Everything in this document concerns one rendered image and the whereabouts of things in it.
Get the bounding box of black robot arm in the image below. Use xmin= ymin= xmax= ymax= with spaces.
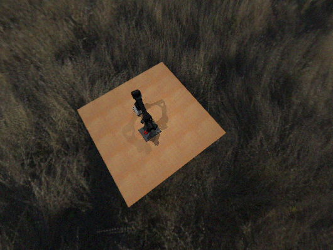
xmin=131 ymin=89 xmax=155 ymax=131

